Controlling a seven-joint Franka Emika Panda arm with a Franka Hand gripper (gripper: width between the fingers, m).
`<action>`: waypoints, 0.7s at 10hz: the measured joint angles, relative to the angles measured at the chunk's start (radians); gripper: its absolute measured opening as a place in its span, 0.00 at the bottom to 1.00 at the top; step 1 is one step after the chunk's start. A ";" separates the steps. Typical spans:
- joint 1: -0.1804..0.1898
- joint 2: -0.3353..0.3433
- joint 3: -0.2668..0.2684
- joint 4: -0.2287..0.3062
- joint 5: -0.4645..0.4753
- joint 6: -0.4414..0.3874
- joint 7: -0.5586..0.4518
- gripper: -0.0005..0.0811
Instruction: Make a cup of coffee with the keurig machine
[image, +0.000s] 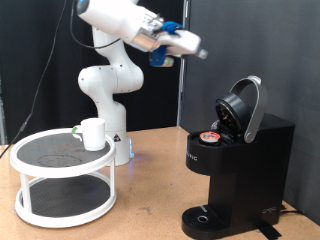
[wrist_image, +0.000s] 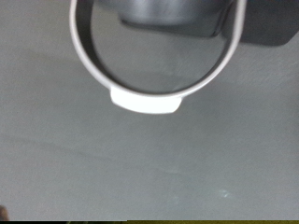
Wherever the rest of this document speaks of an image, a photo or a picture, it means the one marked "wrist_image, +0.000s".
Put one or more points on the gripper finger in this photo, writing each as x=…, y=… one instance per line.
x=3, y=214

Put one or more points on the black Keurig coffee machine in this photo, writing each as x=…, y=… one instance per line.
x=267, y=25

